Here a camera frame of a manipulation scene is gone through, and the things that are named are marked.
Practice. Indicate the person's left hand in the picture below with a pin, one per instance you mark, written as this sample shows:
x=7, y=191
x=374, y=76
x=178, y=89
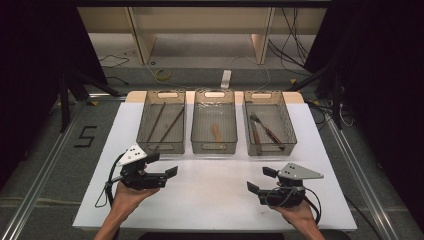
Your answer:
x=128, y=201

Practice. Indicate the white power strip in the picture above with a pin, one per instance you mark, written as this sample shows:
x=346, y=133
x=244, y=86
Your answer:
x=226, y=79

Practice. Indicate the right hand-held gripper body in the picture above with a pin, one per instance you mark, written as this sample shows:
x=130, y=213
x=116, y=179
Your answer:
x=281, y=196

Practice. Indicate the person's right hand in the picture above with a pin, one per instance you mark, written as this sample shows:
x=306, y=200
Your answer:
x=298, y=215

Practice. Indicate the grey translucent plastic bin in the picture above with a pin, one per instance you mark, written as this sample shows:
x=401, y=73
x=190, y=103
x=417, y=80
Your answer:
x=280, y=116
x=161, y=123
x=214, y=116

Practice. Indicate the beige wooden shelf unit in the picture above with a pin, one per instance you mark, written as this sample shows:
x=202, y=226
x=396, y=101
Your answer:
x=200, y=20

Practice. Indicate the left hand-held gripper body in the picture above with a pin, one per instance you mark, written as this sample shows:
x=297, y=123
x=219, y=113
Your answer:
x=141, y=180

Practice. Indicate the white table cover sheet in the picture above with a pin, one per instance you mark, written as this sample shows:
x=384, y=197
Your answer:
x=206, y=206

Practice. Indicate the black metal stand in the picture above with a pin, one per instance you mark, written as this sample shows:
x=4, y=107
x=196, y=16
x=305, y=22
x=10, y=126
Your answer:
x=64, y=106
x=337, y=106

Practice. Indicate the aluminium floor rail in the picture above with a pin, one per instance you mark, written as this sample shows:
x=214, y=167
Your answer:
x=363, y=186
x=36, y=183

